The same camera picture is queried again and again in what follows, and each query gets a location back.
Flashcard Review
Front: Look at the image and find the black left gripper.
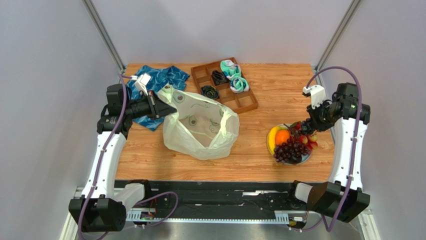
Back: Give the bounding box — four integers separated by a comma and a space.
123, 90, 176, 120

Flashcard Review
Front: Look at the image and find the fake red lychee bunch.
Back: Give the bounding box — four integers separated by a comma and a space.
284, 121, 318, 150

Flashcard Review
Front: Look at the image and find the translucent white plastic bag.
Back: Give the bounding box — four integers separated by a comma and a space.
157, 84, 240, 160

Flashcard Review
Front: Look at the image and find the fake orange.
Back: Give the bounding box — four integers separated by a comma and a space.
274, 129, 291, 146

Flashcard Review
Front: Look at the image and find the fake dark grape bunch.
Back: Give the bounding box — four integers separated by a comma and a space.
272, 139, 312, 165

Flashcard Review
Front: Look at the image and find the fake yellow banana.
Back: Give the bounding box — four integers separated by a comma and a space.
266, 125, 287, 155

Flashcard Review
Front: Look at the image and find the fake black grape bunch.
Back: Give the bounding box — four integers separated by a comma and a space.
299, 118, 316, 135

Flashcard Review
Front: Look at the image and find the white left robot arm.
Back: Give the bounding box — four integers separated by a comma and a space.
68, 84, 177, 233

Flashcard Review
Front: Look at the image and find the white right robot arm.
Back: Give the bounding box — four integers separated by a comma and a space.
294, 82, 371, 223

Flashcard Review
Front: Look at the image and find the blue shark print cloth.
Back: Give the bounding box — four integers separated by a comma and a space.
131, 65, 190, 131

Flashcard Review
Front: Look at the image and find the cream and blue plate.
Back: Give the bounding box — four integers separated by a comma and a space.
266, 122, 318, 165

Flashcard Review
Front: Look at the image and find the dark green leaf rolled sock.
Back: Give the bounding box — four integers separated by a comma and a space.
200, 85, 220, 100

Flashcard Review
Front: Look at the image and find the black patterned rolled sock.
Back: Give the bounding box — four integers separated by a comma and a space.
211, 70, 230, 86

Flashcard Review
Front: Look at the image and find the wooden compartment tray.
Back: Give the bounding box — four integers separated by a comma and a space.
191, 60, 259, 114

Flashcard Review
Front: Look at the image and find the teal white sock upper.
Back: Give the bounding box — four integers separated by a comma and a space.
220, 59, 242, 80

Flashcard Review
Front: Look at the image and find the teal white sock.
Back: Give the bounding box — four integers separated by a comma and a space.
230, 76, 250, 94
220, 59, 242, 80

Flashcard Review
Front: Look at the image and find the teal white sock lower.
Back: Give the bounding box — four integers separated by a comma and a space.
230, 76, 250, 94

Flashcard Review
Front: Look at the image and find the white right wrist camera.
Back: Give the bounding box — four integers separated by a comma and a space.
302, 84, 328, 109

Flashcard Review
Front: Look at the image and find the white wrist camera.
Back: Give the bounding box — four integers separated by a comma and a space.
302, 84, 328, 109
130, 73, 152, 96

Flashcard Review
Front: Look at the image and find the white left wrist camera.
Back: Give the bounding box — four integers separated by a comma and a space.
130, 73, 152, 96

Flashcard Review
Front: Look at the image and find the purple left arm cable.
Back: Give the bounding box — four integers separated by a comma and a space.
77, 73, 179, 240

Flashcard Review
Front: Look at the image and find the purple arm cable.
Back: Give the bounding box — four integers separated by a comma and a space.
289, 65, 363, 233
77, 73, 179, 240

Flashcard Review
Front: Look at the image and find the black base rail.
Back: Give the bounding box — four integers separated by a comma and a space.
140, 180, 308, 221

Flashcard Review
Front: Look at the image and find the right aluminium frame post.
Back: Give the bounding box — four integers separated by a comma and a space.
314, 0, 364, 71

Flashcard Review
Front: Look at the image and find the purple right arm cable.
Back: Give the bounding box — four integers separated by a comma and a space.
289, 65, 363, 233

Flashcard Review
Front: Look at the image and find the grey aluminium frame post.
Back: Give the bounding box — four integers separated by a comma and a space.
82, 0, 126, 73

